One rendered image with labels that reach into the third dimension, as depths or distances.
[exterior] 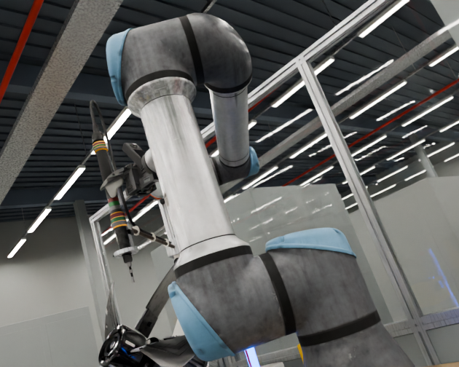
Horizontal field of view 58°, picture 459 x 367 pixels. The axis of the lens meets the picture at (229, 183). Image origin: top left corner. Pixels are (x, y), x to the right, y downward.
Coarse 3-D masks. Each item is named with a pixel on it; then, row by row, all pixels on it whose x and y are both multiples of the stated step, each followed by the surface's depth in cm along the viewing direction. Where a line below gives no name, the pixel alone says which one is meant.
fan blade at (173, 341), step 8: (176, 336) 110; (184, 336) 104; (152, 344) 108; (160, 344) 104; (168, 344) 101; (176, 344) 99; (184, 344) 97; (144, 352) 103; (152, 352) 100; (160, 352) 99; (168, 352) 97; (176, 352) 95; (184, 352) 93; (192, 352) 92; (160, 360) 94; (168, 360) 93; (176, 360) 91; (184, 360) 90
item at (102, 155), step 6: (102, 150) 128; (102, 156) 127; (102, 162) 127; (108, 162) 127; (102, 168) 126; (108, 168) 126; (102, 174) 126; (108, 174) 126; (108, 192) 124; (108, 198) 124; (114, 210) 122; (120, 210) 123
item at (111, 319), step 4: (112, 284) 145; (112, 288) 143; (112, 292) 141; (112, 296) 139; (108, 300) 147; (112, 300) 137; (108, 304) 146; (112, 304) 136; (108, 308) 144; (112, 308) 136; (108, 312) 144; (112, 312) 135; (108, 316) 143; (112, 316) 135; (116, 316) 130; (108, 320) 143; (112, 320) 134; (116, 320) 128; (108, 324) 143; (112, 324) 135; (116, 324) 128; (108, 328) 144; (112, 328) 136; (108, 332) 144
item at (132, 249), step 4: (128, 224) 126; (128, 228) 124; (128, 232) 123; (132, 232) 125; (132, 240) 124; (132, 244) 123; (124, 248) 117; (128, 248) 117; (132, 248) 118; (136, 248) 119; (116, 252) 117; (120, 252) 116; (124, 252) 116; (128, 252) 118; (132, 252) 119; (136, 252) 121; (116, 256) 118; (120, 256) 120
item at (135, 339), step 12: (108, 336) 119; (120, 336) 114; (132, 336) 114; (144, 336) 119; (108, 348) 116; (120, 348) 110; (132, 348) 112; (108, 360) 110; (120, 360) 110; (132, 360) 111; (144, 360) 115
